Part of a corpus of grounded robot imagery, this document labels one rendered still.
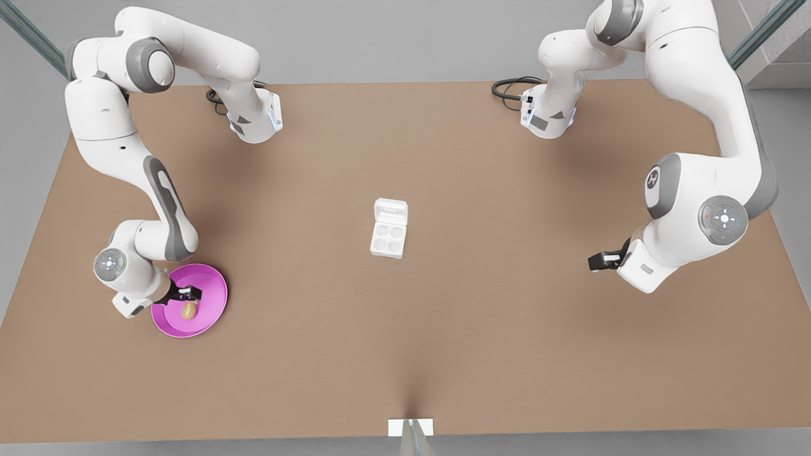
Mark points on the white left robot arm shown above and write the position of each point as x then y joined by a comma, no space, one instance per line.
697,82

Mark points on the brown egg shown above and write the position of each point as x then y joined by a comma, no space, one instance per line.
189,310

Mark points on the white egg box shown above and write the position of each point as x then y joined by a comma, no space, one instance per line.
388,239

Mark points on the magenta plastic plate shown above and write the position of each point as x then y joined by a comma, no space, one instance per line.
206,288

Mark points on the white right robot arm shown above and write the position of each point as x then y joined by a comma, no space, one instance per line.
108,120

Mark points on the white egg box lid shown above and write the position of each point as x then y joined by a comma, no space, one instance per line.
391,210

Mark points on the silver frame post with foot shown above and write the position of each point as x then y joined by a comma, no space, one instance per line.
413,437

